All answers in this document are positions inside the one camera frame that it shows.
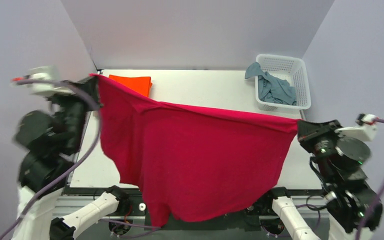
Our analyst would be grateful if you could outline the red t shirt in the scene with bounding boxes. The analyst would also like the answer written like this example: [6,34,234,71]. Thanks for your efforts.
[97,75,298,227]

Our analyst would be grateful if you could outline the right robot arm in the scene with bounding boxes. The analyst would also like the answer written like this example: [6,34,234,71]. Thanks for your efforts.
[297,113,383,240]

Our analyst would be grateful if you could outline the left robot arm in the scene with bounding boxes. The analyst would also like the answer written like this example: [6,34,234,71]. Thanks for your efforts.
[9,75,131,240]

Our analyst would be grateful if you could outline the folded orange t shirt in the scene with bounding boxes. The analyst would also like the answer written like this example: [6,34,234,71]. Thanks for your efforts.
[109,74,153,97]

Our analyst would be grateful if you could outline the grey-blue t shirt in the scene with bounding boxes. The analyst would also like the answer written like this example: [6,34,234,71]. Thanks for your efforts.
[244,62,297,106]

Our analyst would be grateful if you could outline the white plastic basket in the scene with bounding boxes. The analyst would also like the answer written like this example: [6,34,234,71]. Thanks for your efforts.
[254,53,312,112]

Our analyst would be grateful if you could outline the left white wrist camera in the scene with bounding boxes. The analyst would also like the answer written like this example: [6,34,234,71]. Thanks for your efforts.
[10,65,73,98]

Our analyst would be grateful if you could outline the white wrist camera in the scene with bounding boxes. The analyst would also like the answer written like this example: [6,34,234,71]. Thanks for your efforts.
[334,113,379,142]
[10,65,73,98]

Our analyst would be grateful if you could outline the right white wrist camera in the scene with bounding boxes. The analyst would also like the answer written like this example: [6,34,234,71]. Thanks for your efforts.
[334,113,379,142]

